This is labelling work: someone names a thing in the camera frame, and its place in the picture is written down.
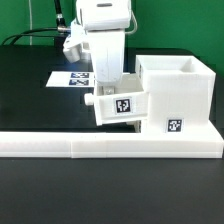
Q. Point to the white L-shaped fence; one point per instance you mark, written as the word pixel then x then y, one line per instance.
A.
pixel 202 143

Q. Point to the white marker tag plate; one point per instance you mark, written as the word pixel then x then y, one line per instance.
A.
pixel 71 79

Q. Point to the white front drawer box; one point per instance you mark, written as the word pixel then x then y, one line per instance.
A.
pixel 136 125

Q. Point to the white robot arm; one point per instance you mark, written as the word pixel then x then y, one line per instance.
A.
pixel 100 27

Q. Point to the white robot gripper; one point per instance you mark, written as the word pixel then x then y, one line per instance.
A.
pixel 107 54

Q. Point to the white drawer box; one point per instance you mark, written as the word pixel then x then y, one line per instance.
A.
pixel 136 125
pixel 129 103

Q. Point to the white drawer cabinet frame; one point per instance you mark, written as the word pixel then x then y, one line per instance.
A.
pixel 180 92

